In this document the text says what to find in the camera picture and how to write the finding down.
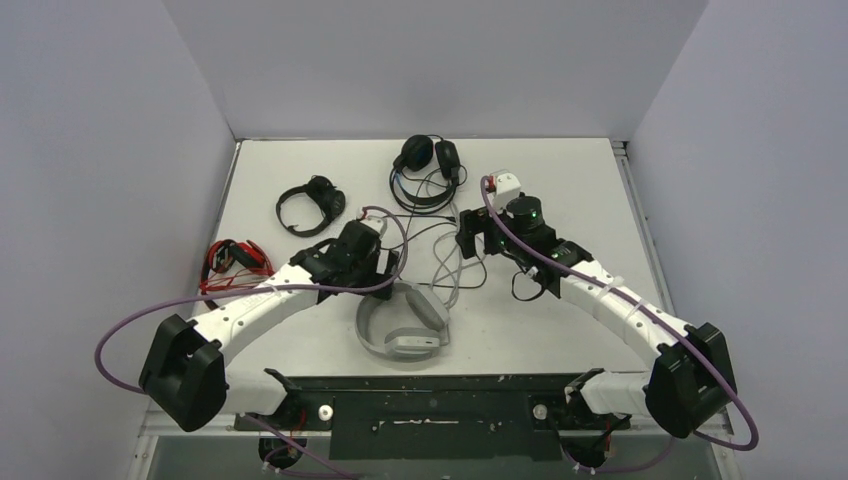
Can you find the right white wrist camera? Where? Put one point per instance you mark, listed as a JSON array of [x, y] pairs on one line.
[[502, 187]]

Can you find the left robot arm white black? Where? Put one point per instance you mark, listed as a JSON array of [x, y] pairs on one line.
[[185, 371]]

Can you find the white grey headphones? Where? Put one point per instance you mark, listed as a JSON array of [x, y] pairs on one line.
[[411, 326]]

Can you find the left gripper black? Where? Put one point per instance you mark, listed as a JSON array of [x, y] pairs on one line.
[[388, 267]]

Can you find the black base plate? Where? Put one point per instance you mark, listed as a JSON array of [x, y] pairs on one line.
[[437, 417]]

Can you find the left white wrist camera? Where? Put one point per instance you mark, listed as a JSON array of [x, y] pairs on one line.
[[375, 222]]

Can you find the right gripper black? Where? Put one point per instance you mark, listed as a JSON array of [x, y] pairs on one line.
[[470, 229]]

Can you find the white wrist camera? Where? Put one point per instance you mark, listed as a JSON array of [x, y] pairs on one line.
[[375, 222], [502, 187]]

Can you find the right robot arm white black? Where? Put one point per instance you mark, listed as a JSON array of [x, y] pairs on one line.
[[688, 377]]

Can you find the red black headphones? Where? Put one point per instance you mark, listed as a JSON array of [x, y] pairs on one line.
[[230, 265]]

